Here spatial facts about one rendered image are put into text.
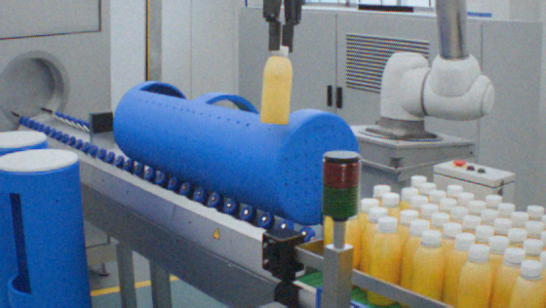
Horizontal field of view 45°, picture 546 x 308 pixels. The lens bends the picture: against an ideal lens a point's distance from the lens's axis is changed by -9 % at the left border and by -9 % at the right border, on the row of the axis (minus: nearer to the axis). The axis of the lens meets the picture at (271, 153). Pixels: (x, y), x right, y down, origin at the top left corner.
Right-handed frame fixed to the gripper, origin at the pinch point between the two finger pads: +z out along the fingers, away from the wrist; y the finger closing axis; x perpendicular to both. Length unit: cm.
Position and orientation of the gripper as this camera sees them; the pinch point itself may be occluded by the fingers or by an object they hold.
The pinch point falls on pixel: (281, 37)
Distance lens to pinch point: 170.2
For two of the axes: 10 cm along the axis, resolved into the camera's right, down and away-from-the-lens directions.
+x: 7.5, 0.6, -6.6
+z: -0.5, 10.0, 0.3
